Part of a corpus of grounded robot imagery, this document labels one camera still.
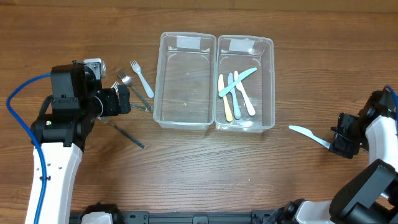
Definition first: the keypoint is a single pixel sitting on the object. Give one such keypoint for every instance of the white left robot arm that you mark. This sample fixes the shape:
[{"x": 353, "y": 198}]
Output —
[{"x": 65, "y": 119}]

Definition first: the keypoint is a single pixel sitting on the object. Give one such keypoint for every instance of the steel fork lower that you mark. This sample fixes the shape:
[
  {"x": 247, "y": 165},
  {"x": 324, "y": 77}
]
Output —
[{"x": 106, "y": 120}]

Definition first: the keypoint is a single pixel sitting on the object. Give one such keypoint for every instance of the clear plastic container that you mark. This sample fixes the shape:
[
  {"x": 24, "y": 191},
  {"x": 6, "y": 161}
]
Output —
[
  {"x": 185, "y": 82},
  {"x": 235, "y": 54}
]

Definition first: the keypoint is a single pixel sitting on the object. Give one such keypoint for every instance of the steel fork near container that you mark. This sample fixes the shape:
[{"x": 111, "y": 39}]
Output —
[{"x": 127, "y": 80}]

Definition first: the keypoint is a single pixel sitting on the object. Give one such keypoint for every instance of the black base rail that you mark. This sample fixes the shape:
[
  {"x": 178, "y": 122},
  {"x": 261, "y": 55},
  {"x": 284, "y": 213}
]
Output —
[{"x": 110, "y": 213}]

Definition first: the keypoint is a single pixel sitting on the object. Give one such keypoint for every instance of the pale blue plastic fork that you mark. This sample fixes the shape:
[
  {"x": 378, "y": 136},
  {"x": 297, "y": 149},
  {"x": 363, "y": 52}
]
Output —
[{"x": 137, "y": 69}]

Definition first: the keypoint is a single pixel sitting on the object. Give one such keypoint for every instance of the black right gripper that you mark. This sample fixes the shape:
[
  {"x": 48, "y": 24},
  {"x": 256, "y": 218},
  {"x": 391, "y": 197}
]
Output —
[{"x": 342, "y": 135}]

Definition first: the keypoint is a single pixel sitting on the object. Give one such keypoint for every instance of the pale grey-blue plastic knife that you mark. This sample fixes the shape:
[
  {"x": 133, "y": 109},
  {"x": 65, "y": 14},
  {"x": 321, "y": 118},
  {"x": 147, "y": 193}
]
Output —
[{"x": 236, "y": 110}]

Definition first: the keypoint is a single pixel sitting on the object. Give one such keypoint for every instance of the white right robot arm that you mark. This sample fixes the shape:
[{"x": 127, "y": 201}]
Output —
[{"x": 371, "y": 197}]

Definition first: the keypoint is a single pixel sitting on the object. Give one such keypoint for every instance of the clear right plastic container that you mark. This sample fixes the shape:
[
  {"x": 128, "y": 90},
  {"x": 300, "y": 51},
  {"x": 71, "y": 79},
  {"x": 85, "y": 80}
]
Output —
[{"x": 235, "y": 54}]

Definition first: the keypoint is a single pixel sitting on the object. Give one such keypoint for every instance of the clear left plastic container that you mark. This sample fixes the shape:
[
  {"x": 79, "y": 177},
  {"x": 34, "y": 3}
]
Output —
[{"x": 185, "y": 82}]

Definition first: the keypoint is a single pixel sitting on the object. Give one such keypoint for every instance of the light blue plastic knife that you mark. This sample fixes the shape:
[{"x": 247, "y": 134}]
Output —
[{"x": 306, "y": 132}]

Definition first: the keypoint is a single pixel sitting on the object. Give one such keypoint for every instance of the teal plastic knife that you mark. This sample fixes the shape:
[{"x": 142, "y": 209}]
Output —
[{"x": 240, "y": 78}]

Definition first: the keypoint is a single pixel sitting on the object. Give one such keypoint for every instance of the white plastic knife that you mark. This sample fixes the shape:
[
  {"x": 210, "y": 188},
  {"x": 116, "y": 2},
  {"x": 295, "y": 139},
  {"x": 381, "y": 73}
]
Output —
[{"x": 249, "y": 106}]

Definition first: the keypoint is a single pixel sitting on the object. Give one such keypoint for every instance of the yellow plastic knife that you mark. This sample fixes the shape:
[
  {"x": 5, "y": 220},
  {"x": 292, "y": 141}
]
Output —
[{"x": 227, "y": 109}]

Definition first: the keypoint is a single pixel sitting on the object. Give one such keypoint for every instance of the white plastic fork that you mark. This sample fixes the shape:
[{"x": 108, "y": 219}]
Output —
[{"x": 115, "y": 86}]

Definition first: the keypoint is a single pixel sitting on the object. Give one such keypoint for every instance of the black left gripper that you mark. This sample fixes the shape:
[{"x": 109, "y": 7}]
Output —
[{"x": 123, "y": 99}]

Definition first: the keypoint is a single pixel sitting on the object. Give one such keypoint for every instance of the steel fork under white fork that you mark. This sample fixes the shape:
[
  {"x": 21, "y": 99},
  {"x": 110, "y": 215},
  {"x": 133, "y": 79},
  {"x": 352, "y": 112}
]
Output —
[{"x": 139, "y": 107}]

